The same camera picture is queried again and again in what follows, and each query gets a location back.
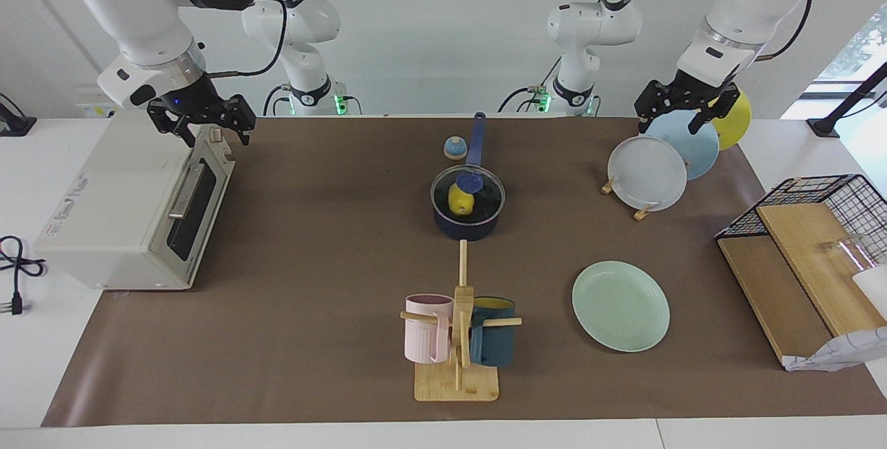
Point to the wooden plate rack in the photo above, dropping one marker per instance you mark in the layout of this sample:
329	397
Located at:
644	213

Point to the clear glass cup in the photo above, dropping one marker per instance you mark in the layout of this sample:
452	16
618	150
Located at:
849	248

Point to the raised wooden shelf board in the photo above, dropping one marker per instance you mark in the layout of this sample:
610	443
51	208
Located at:
811	255

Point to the brown table mat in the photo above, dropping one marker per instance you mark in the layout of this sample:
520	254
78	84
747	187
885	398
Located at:
312	338

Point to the glass lid with blue knob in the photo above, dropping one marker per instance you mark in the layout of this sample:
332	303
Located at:
488	194

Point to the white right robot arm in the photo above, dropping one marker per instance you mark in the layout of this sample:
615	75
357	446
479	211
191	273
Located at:
132	12

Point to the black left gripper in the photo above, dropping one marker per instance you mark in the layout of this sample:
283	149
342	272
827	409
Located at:
686	97

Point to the white cup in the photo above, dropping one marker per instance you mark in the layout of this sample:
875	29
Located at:
874	289

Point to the dark teal mug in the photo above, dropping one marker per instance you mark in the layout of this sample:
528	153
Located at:
493	345

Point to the dark blue saucepan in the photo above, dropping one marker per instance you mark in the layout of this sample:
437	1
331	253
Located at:
466	229

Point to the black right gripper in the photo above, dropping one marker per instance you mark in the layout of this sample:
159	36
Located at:
194	106

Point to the grey plate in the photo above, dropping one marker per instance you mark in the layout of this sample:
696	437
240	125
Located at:
646	173

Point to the yellow plate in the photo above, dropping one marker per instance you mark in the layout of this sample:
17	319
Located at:
738	127

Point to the window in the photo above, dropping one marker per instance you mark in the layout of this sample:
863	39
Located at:
866	47

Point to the white wall socket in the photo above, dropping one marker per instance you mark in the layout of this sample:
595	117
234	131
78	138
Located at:
90	111

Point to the low wooden shelf board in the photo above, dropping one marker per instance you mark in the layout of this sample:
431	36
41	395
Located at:
776	296

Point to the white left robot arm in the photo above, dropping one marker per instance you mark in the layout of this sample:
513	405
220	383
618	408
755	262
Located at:
748	12

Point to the light green plate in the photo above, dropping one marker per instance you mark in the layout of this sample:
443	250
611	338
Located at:
620	307

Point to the black desk mount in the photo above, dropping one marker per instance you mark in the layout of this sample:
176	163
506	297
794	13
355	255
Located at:
14	127

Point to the white crumpled plastic bag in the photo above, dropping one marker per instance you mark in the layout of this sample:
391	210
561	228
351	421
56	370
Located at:
845	352

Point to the beige toaster oven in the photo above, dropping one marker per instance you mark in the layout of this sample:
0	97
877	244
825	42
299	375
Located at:
118	227

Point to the black clamp stand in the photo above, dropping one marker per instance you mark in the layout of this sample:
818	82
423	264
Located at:
824	127

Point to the light blue plate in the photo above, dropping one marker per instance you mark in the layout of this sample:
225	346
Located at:
696	151

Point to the wooden mug tree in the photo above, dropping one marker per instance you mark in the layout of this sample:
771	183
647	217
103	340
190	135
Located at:
457	386

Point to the pink ribbed mug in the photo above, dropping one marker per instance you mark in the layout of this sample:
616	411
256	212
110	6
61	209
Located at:
426	335

